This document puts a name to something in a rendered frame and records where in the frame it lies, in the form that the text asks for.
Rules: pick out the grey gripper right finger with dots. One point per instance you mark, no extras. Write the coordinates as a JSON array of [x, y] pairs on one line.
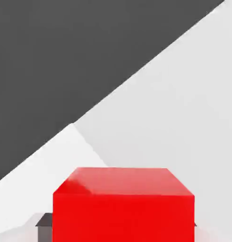
[[202, 234]]

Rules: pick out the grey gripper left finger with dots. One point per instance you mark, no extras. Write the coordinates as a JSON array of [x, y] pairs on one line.
[[44, 229]]

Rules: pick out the small red cube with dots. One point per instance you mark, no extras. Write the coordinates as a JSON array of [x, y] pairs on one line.
[[123, 213]]

